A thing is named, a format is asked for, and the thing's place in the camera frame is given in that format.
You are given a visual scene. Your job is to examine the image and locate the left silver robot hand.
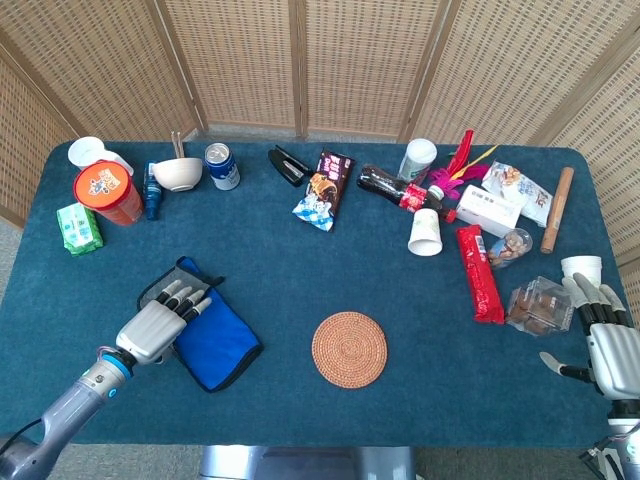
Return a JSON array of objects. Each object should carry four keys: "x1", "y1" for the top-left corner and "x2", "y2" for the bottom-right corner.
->
[{"x1": 115, "y1": 278, "x2": 214, "y2": 365}]

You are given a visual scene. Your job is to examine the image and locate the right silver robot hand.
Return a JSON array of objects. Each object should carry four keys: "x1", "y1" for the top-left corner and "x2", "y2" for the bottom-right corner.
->
[{"x1": 538, "y1": 272, "x2": 640, "y2": 400}]

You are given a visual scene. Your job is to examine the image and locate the grey blue cleaning cloth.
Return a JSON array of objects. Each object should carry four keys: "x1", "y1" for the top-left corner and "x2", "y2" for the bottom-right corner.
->
[{"x1": 137, "y1": 255, "x2": 265, "y2": 394}]

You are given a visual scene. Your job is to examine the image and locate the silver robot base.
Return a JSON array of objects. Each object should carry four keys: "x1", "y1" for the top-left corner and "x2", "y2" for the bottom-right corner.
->
[{"x1": 198, "y1": 444, "x2": 417, "y2": 480}]

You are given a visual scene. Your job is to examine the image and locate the clear pastry bag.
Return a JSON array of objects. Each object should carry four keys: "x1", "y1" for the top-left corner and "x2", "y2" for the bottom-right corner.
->
[{"x1": 505, "y1": 275, "x2": 575, "y2": 337}]

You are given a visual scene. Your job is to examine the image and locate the white foam cup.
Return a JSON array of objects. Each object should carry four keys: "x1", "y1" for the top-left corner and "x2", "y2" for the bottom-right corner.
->
[{"x1": 560, "y1": 255, "x2": 603, "y2": 296}]

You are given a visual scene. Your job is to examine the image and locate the green tissue pack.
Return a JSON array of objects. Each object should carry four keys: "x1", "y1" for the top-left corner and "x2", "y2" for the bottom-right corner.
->
[{"x1": 55, "y1": 202, "x2": 105, "y2": 258}]

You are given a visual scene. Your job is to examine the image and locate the blue spray bottle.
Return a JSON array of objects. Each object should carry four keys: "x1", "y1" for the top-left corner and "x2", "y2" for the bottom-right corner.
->
[{"x1": 142, "y1": 160, "x2": 164, "y2": 222}]

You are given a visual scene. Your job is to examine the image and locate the orange instant noodle tub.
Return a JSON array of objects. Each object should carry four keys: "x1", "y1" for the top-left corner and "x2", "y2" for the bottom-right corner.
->
[{"x1": 73, "y1": 159, "x2": 145, "y2": 228}]

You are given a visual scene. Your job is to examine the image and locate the clear small snack cup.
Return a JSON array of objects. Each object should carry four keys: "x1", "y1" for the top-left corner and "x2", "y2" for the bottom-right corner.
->
[{"x1": 487, "y1": 227, "x2": 534, "y2": 270}]

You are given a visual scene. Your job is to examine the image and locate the red biscuit packet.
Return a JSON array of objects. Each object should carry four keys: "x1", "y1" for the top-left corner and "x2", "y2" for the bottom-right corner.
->
[{"x1": 454, "y1": 224, "x2": 506, "y2": 325}]

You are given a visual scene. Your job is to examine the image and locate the wooden rolling pin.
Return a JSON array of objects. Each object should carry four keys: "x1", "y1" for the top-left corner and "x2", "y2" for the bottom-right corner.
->
[{"x1": 539, "y1": 166, "x2": 575, "y2": 255}]

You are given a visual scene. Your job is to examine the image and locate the white ceramic bowl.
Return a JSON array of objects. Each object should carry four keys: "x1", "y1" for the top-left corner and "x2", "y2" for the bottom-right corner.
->
[{"x1": 151, "y1": 156, "x2": 204, "y2": 193}]

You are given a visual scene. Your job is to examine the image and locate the blue and white drink can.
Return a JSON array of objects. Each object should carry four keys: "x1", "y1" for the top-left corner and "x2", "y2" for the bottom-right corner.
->
[{"x1": 203, "y1": 142, "x2": 241, "y2": 192}]

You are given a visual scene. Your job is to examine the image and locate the white cup top left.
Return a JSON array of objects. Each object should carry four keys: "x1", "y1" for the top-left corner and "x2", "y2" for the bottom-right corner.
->
[{"x1": 67, "y1": 135, "x2": 135, "y2": 176}]

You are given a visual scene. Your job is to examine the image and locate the white snack packet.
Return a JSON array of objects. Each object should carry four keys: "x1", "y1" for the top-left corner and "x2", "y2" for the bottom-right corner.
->
[{"x1": 480, "y1": 159, "x2": 555, "y2": 229}]

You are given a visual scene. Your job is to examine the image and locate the white carton box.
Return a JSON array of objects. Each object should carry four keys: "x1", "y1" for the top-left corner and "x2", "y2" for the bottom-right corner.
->
[{"x1": 454, "y1": 184, "x2": 522, "y2": 239}]

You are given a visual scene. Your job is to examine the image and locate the round woven rattan coaster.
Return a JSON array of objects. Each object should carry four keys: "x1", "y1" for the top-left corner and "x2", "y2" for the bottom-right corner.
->
[{"x1": 311, "y1": 310, "x2": 389, "y2": 389}]

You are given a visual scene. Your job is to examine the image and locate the black stapler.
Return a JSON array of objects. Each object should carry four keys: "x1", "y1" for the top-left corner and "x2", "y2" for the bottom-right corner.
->
[{"x1": 267, "y1": 145, "x2": 311, "y2": 188}]

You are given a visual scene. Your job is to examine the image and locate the blue table cloth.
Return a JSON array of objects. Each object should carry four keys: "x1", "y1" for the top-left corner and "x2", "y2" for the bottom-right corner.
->
[{"x1": 0, "y1": 139, "x2": 632, "y2": 448}]

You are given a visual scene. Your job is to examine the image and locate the dark chocolate snack bag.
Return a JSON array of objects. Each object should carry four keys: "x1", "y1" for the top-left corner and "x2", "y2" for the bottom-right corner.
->
[{"x1": 291, "y1": 148, "x2": 356, "y2": 233}]

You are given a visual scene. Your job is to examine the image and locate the white paper cup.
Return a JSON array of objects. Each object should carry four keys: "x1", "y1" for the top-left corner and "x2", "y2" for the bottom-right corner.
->
[{"x1": 407, "y1": 207, "x2": 445, "y2": 258}]

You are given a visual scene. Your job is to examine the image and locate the pink red feather shuttlecock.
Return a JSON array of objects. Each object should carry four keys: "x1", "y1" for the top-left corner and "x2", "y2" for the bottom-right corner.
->
[{"x1": 424, "y1": 128, "x2": 500, "y2": 201}]

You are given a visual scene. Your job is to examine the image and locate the cola bottle with red label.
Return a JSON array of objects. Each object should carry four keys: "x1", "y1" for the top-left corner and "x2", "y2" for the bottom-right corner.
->
[{"x1": 356, "y1": 163, "x2": 459, "y2": 224}]

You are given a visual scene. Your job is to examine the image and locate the green and white lidded cup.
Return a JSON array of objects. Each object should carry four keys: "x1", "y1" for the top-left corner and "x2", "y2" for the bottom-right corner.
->
[{"x1": 397, "y1": 138, "x2": 438, "y2": 184}]

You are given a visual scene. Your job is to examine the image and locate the bamboo folding screen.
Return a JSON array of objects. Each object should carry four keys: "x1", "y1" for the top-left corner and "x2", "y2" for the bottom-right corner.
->
[{"x1": 0, "y1": 0, "x2": 640, "y2": 271}]

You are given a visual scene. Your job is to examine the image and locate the multicolour right arm wires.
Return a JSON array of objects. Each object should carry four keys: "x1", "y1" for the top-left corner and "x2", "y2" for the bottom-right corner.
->
[{"x1": 579, "y1": 432, "x2": 629, "y2": 469}]

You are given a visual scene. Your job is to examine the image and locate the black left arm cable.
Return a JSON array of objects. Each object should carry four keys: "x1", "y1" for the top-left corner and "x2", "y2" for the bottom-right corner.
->
[{"x1": 0, "y1": 419, "x2": 46, "y2": 451}]

